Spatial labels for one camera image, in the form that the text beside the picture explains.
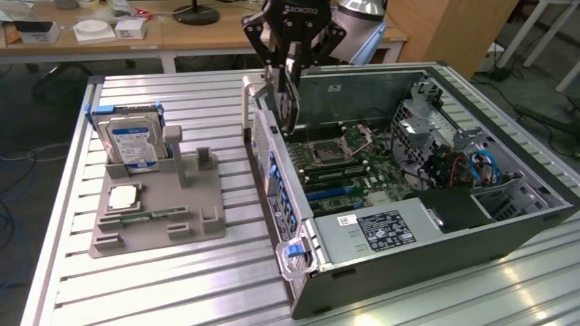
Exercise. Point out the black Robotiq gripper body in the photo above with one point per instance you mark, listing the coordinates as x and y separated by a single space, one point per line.
298 12

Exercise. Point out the low-profile GPU card black fan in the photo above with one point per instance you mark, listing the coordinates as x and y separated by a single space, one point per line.
289 112

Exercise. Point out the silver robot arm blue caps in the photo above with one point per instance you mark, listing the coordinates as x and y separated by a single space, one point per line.
362 6

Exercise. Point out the RAM slot white clips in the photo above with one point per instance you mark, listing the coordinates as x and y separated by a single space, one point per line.
334 170
334 178

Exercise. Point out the long black expansion slot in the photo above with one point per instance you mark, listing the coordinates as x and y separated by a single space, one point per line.
325 186

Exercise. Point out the long blue expansion slot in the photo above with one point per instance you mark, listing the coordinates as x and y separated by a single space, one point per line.
330 194

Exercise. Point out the short blue expansion slot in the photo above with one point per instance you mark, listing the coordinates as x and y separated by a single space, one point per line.
354 204

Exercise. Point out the black lamp base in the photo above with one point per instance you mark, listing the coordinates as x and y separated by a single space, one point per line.
196 16

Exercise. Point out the wooden cabinet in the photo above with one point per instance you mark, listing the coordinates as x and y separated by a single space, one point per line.
453 34

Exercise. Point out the small white box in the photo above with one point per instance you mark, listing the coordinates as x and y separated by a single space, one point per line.
130 30

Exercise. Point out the silver socket cover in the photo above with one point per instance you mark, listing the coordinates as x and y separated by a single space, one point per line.
360 141

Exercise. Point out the perforated metal drive cage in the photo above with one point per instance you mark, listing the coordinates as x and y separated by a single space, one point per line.
416 119

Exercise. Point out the CPU socket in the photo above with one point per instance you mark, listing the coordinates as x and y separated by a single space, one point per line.
326 152

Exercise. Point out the white square dish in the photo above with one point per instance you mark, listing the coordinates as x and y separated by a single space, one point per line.
94 34

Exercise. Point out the black power brick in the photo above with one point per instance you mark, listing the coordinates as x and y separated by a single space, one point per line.
500 74

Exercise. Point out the hard disk with blue caddy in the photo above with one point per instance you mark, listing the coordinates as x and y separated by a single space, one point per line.
130 146

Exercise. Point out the grey cup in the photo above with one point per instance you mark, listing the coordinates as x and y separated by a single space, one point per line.
66 4

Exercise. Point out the green motherboard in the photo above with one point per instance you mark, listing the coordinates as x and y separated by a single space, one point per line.
385 183

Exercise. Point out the black chair base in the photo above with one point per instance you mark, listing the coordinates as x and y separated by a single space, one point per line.
58 76

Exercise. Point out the silver chipset heat sink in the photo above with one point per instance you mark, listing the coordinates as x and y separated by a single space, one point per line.
380 198

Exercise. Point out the white box black top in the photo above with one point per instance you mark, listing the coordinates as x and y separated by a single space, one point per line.
38 35

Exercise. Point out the black floor stand leg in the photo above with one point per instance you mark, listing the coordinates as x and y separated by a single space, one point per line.
548 115

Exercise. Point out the silver CPU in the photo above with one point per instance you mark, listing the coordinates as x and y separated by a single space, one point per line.
122 197

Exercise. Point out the green RAM stick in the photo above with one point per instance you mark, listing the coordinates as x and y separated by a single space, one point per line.
153 214

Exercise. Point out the black air shroud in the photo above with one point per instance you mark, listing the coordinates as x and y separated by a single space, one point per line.
453 210

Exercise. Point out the grey power supply unit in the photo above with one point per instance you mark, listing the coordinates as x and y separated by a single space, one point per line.
344 244

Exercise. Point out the grey metal disk bay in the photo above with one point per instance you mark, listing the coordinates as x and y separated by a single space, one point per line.
512 200

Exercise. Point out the blue release latch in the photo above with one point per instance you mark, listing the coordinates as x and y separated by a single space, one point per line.
292 252

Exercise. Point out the grey parts rack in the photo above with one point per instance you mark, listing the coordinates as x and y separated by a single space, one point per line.
149 237

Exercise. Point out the black open PC case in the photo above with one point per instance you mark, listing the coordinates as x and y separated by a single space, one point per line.
408 288

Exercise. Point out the wooden desk white frame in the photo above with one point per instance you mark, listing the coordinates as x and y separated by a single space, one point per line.
204 37

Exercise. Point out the grey card retention bracket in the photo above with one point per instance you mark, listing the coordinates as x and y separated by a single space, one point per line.
248 102

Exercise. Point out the white table frame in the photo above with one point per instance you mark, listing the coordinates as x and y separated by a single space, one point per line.
516 39

